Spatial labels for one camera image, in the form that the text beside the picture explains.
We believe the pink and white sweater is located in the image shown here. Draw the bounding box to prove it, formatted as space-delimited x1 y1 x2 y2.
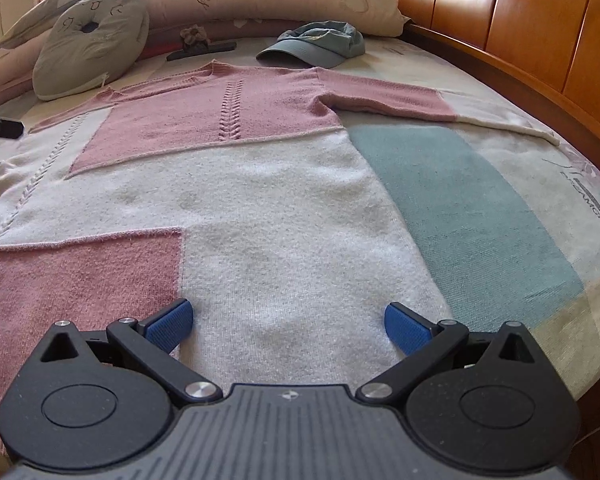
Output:
0 58 562 456

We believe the grey cat face cushion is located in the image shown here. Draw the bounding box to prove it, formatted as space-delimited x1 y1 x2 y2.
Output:
32 0 149 101

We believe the black phone with flower holder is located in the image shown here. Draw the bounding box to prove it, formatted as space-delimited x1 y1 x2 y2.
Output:
166 25 237 62

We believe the pink floral folded quilt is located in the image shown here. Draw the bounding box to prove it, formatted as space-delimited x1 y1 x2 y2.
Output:
0 0 407 105

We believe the blue baseball cap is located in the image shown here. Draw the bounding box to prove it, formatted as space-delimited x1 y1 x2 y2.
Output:
256 21 366 68

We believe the wooden headboard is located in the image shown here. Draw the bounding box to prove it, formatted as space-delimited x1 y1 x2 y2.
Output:
399 0 600 170

